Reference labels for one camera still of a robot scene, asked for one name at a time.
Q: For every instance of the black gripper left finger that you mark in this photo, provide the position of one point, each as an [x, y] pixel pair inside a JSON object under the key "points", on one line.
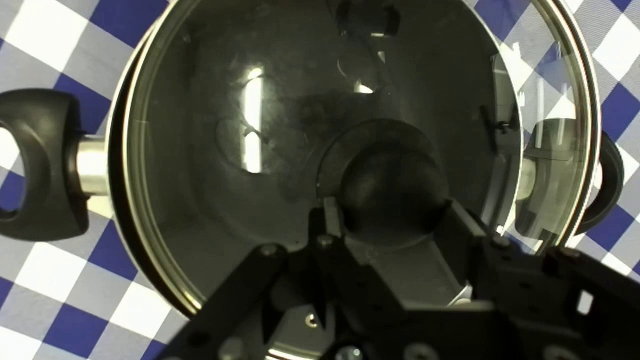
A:
{"points": [[317, 303]]}

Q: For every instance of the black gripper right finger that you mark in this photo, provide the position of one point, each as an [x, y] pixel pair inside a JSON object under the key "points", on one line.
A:
{"points": [[554, 306]]}

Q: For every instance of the glass pot lid black knob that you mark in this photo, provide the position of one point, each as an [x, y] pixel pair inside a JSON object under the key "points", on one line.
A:
{"points": [[391, 182]]}

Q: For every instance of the black cooking pot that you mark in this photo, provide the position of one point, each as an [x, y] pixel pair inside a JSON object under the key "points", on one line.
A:
{"points": [[53, 162]]}

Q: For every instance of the blue white checkered tablecloth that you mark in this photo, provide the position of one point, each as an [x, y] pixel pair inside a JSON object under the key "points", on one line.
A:
{"points": [[82, 299]]}

